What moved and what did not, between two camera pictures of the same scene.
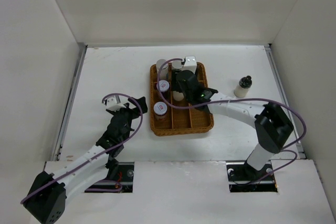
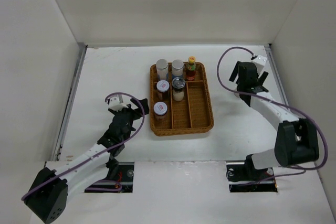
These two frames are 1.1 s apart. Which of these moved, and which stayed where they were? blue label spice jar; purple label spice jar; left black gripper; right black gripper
Moved: right black gripper
Stayed: left black gripper; blue label spice jar; purple label spice jar
